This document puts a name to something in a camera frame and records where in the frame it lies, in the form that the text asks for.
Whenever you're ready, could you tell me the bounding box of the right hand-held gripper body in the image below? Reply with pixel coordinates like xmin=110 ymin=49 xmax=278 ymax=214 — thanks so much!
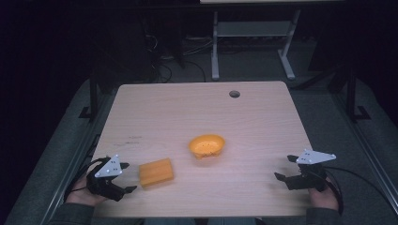
xmin=288 ymin=148 xmax=338 ymax=193

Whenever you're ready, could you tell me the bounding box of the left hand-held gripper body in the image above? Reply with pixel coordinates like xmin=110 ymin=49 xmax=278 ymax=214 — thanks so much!
xmin=85 ymin=154 xmax=127 ymax=203

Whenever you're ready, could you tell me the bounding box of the orange sponge block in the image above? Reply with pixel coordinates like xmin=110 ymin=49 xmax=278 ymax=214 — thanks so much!
xmin=138 ymin=157 xmax=176 ymax=188

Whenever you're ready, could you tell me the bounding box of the orange plastic bowl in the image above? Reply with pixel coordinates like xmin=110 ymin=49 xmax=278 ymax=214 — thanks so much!
xmin=188 ymin=133 xmax=226 ymax=160

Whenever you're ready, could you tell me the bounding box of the person's right hand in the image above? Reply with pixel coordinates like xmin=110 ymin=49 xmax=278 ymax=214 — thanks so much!
xmin=307 ymin=183 xmax=341 ymax=212

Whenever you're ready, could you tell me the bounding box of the person's left hand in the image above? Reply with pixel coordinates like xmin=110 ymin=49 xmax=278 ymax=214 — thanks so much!
xmin=65 ymin=175 xmax=107 ymax=207

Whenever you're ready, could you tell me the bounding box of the black stand leg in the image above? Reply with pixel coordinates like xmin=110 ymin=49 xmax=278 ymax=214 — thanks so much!
xmin=78 ymin=67 xmax=101 ymax=124
xmin=344 ymin=64 xmax=373 ymax=124

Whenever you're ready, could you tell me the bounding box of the white metal stand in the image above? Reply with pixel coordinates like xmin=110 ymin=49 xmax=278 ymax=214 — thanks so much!
xmin=210 ymin=8 xmax=302 ymax=83

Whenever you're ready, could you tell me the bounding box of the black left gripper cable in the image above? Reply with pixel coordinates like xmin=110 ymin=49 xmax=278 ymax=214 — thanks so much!
xmin=63 ymin=157 xmax=109 ymax=203

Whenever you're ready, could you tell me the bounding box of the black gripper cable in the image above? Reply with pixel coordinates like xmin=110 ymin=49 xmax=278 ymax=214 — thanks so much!
xmin=63 ymin=157 xmax=109 ymax=203
xmin=322 ymin=165 xmax=389 ymax=217

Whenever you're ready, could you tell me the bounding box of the aluminium frame rail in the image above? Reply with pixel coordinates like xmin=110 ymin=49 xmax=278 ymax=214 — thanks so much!
xmin=38 ymin=93 xmax=116 ymax=225
xmin=331 ymin=93 xmax=398 ymax=207

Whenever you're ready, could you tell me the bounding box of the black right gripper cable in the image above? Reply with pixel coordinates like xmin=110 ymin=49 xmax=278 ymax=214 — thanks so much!
xmin=322 ymin=165 xmax=389 ymax=217

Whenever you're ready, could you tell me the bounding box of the bundle of floor cables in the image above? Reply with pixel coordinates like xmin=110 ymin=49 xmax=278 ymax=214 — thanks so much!
xmin=142 ymin=32 xmax=217 ymax=83

